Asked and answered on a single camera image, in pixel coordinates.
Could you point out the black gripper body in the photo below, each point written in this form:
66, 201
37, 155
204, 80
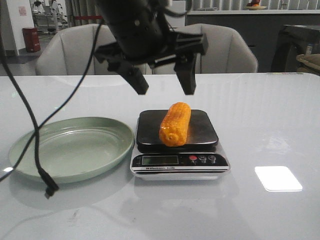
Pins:
152, 44

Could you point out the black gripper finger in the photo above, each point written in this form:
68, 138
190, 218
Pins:
131, 74
185, 70

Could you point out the orange corn cob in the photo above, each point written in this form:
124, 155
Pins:
174, 127

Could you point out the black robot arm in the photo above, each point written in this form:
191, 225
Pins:
124, 13

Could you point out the right grey upholstered chair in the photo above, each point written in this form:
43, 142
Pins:
227, 51

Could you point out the grey counter with white top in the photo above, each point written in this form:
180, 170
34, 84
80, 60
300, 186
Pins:
259, 28

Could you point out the fruit bowl on counter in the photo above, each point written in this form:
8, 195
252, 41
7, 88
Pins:
254, 5

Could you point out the black silver kitchen scale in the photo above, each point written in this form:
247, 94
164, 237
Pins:
201, 158

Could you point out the light green round plate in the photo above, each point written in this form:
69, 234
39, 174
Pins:
78, 149

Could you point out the dark glossy side table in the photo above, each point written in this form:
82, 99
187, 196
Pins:
294, 40

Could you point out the red trash bin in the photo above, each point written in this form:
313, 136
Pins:
31, 39

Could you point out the tan cushion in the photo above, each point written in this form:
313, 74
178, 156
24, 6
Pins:
309, 63

